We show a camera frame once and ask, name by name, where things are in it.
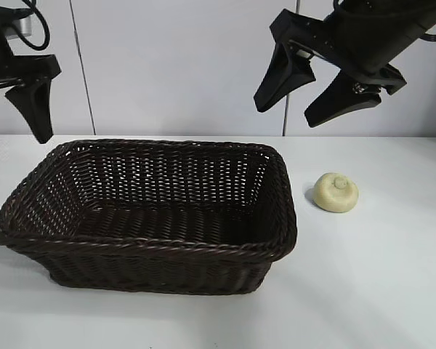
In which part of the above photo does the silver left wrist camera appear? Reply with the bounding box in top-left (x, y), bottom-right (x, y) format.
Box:
top-left (5, 16), bottom-right (33, 39)

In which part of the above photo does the pale yellow egg yolk pastry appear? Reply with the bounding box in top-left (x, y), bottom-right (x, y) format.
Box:
top-left (312, 172), bottom-right (360, 213)

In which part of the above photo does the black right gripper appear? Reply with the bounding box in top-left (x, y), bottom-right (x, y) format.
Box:
top-left (253, 0), bottom-right (436, 128)

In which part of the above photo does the dark brown wicker basket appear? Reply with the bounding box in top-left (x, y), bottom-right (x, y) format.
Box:
top-left (0, 138), bottom-right (299, 296)

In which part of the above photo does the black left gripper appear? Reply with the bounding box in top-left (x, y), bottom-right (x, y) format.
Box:
top-left (0, 7), bottom-right (62, 150)

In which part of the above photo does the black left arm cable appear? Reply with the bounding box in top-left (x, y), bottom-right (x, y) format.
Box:
top-left (20, 0), bottom-right (52, 50)

